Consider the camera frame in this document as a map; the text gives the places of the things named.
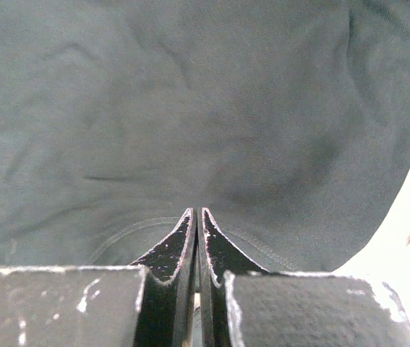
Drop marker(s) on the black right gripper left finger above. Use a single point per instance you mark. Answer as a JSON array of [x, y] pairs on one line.
[[146, 303]]

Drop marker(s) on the black t shirt flower print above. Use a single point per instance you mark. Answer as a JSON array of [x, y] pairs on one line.
[[289, 120]]

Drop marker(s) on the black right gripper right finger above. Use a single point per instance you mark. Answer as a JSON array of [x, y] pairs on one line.
[[244, 304]]

